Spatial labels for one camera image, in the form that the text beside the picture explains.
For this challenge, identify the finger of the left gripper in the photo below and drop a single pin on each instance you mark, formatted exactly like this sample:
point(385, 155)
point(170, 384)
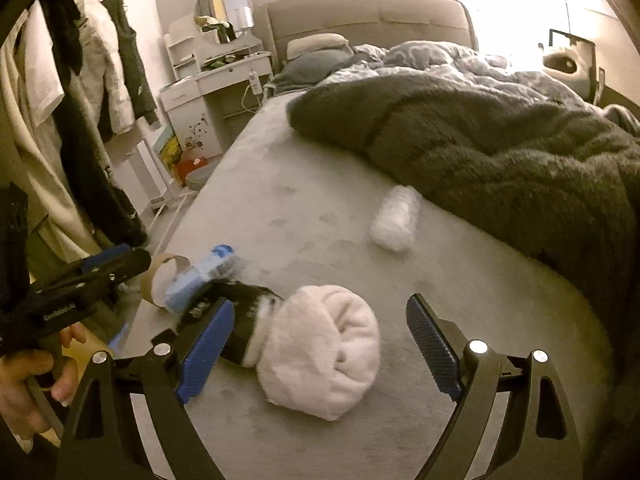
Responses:
point(56, 307)
point(70, 272)

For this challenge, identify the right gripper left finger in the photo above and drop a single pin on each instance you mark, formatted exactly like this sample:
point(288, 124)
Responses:
point(200, 343)

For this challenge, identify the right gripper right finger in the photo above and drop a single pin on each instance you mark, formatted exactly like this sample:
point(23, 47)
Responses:
point(441, 344)

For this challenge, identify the blue white wipes packet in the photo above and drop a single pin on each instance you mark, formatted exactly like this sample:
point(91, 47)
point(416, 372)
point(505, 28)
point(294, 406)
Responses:
point(221, 262)

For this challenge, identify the white towel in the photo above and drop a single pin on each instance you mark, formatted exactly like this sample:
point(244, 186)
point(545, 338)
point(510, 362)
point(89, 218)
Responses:
point(317, 352)

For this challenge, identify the small bubble wrap roll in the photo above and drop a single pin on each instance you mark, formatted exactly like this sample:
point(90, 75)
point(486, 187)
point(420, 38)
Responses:
point(394, 224)

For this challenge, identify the black hanging garment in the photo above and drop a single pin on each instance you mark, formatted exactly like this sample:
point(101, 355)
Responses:
point(83, 157)

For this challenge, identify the beige hanging coat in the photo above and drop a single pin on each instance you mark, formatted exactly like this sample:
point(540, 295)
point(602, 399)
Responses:
point(53, 213)

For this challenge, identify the grey padded stool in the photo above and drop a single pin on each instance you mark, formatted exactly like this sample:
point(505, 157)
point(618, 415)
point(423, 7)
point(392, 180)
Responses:
point(197, 179)

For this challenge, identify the yellow picture book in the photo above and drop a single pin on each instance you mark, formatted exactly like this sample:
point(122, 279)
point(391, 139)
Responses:
point(169, 151)

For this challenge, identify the white hanging shirt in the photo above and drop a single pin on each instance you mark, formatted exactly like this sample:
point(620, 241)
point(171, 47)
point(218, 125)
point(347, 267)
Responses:
point(44, 90)

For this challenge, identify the grey bed with mattress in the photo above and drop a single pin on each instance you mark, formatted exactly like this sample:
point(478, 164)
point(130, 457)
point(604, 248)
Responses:
point(297, 211)

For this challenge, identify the dark green hanging vest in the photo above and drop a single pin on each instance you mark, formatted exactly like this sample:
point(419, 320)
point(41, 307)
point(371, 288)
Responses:
point(137, 84)

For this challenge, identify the dark grey fluffy blanket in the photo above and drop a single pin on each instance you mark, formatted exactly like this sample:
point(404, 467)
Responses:
point(560, 185)

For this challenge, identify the white puffer jacket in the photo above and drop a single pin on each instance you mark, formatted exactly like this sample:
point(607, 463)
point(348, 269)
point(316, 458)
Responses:
point(102, 76)

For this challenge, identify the white dressing table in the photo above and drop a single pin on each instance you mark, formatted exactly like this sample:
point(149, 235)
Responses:
point(205, 74)

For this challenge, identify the blue patterned duvet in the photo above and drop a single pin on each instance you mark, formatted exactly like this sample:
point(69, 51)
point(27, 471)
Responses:
point(449, 61)

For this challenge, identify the grey pillow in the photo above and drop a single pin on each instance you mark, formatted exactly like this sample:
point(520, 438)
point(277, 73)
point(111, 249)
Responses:
point(308, 70)

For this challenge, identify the white plush cat bed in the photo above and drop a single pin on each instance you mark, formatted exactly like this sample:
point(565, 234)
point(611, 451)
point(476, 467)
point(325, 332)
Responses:
point(576, 67)

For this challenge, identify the round vanity mirror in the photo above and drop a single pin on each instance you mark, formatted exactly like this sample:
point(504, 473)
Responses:
point(223, 21)

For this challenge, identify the beige pillow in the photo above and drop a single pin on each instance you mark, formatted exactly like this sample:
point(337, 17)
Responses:
point(313, 43)

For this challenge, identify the white charger with cable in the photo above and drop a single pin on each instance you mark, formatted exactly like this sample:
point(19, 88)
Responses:
point(254, 87)

